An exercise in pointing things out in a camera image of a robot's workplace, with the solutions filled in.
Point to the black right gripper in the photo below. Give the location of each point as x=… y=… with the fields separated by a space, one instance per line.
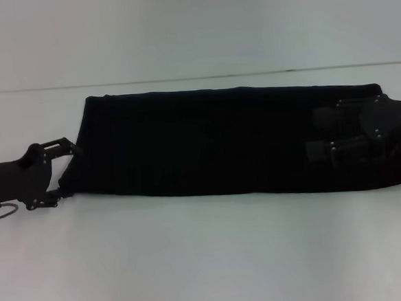
x=384 y=117

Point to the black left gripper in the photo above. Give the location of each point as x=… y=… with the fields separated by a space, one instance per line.
x=16 y=180

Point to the black shirt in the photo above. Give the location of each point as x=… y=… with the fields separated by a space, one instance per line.
x=203 y=140

